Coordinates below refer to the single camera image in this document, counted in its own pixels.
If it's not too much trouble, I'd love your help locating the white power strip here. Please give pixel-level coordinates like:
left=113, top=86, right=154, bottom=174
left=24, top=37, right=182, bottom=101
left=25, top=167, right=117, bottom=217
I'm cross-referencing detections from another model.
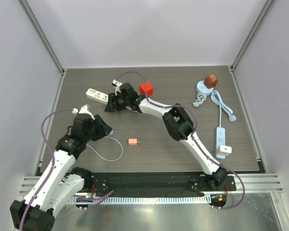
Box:
left=86, top=88, right=108, bottom=105

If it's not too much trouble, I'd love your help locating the orange-red cube socket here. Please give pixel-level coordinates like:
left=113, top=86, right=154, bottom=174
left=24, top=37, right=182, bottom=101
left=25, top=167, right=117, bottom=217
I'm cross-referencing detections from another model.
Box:
left=139, top=82, right=154, bottom=97

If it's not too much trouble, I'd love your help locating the pink plug adapter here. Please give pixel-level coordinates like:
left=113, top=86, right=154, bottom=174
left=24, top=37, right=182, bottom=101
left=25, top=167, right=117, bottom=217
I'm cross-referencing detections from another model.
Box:
left=128, top=138, right=140, bottom=146

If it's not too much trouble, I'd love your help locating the light blue power strip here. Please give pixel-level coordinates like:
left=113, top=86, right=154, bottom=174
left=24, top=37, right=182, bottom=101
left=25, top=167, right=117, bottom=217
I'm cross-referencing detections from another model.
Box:
left=215, top=127, right=225, bottom=159

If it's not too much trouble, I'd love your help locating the white cube charger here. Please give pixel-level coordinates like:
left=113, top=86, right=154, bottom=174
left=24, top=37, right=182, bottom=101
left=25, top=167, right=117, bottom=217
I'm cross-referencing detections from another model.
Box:
left=218, top=145, right=232, bottom=158

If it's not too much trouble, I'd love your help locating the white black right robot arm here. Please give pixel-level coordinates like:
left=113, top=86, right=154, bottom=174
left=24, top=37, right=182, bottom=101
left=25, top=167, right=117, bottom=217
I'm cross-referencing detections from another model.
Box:
left=105, top=80, right=228, bottom=191

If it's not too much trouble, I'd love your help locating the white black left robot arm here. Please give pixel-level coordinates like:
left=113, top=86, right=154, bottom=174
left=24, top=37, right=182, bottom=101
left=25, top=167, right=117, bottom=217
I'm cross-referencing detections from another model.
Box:
left=10, top=113, right=112, bottom=231

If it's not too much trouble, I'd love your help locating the round light blue socket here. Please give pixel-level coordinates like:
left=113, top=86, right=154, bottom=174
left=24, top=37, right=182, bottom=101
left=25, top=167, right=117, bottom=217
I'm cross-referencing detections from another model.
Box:
left=196, top=80, right=214, bottom=96

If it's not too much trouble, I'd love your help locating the dark red cube adapter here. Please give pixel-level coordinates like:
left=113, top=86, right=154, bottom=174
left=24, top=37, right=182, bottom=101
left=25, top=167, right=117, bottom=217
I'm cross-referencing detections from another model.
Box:
left=204, top=75, right=218, bottom=89

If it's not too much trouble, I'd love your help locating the thin white charging cable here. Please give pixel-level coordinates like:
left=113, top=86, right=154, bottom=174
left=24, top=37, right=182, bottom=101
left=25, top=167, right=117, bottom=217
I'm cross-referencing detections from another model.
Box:
left=86, top=136, right=124, bottom=161

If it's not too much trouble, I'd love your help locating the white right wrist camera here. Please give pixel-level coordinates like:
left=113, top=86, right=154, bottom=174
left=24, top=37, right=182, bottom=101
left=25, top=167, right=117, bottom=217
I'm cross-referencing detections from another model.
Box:
left=111, top=79, right=122, bottom=95

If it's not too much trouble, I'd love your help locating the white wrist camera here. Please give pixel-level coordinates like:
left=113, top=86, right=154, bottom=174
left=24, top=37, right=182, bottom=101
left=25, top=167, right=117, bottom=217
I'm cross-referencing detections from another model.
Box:
left=72, top=104, right=95, bottom=120
left=111, top=79, right=122, bottom=95

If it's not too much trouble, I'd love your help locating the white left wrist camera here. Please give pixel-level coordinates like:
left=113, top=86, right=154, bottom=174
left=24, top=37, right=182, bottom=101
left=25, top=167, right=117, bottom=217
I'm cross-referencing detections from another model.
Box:
left=72, top=104, right=95, bottom=120

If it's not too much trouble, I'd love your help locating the white slotted cable duct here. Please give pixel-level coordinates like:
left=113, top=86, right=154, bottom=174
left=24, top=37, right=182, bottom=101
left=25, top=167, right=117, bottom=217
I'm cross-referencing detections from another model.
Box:
left=67, top=196, right=211, bottom=205

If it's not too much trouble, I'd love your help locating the small white plug cable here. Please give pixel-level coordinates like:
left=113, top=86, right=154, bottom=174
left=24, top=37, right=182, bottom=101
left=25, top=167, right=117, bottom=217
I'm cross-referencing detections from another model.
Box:
left=192, top=92, right=207, bottom=108

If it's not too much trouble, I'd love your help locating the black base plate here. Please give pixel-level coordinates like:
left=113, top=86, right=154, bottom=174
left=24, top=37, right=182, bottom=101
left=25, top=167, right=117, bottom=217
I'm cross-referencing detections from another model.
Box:
left=81, top=172, right=236, bottom=198

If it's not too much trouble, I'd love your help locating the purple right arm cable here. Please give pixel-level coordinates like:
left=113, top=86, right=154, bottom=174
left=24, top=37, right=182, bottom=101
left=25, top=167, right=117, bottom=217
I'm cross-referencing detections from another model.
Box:
left=115, top=71, right=246, bottom=211

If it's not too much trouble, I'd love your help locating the light blue power cable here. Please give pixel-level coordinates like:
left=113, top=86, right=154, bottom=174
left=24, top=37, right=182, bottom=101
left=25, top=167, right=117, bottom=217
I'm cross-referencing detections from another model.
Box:
left=210, top=90, right=237, bottom=128

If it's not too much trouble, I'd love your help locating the aluminium frame post left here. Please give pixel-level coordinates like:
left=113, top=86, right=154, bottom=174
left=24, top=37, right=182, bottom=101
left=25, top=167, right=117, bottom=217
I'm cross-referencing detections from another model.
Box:
left=18, top=0, right=65, bottom=76

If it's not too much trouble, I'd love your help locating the aluminium frame post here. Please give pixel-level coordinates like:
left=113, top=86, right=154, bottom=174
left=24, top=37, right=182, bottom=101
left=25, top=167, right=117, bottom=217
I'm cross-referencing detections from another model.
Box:
left=18, top=0, right=65, bottom=76
left=230, top=0, right=276, bottom=72

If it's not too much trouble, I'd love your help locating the aluminium rail front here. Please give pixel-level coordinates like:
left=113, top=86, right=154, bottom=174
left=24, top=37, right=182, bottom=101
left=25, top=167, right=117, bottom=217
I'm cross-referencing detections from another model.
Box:
left=19, top=173, right=283, bottom=196

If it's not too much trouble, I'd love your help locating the aluminium frame post right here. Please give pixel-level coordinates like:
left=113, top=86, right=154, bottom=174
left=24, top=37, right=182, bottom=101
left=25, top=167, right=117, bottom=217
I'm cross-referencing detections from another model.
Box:
left=230, top=0, right=276, bottom=72

